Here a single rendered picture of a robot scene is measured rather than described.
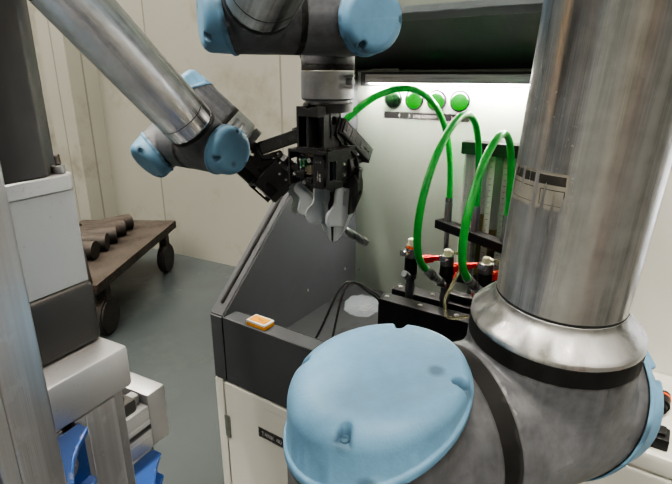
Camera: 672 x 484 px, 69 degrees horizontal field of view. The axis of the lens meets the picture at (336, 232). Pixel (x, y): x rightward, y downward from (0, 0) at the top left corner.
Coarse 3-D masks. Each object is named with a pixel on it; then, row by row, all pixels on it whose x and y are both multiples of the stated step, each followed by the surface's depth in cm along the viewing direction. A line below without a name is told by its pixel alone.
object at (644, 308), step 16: (656, 224) 80; (656, 240) 80; (656, 256) 80; (656, 272) 80; (640, 288) 81; (656, 288) 80; (640, 304) 81; (656, 304) 80; (640, 320) 81; (656, 320) 80; (656, 336) 80; (656, 352) 80; (656, 368) 80; (608, 480) 67; (624, 480) 66; (640, 480) 64; (656, 480) 63
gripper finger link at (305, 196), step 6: (294, 186) 93; (300, 186) 94; (294, 192) 93; (300, 192) 94; (306, 192) 94; (300, 198) 94; (306, 198) 94; (312, 198) 94; (300, 204) 94; (306, 204) 94; (300, 210) 94
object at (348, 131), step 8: (344, 120) 71; (344, 128) 71; (352, 128) 73; (344, 136) 72; (352, 136) 74; (360, 136) 76; (352, 144) 74; (360, 144) 76; (368, 144) 78; (360, 152) 77; (368, 152) 79; (360, 160) 79; (368, 160) 79
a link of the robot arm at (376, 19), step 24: (312, 0) 53; (336, 0) 54; (360, 0) 53; (384, 0) 54; (312, 24) 53; (336, 24) 54; (360, 24) 53; (384, 24) 54; (312, 48) 56; (336, 48) 57; (360, 48) 55; (384, 48) 55
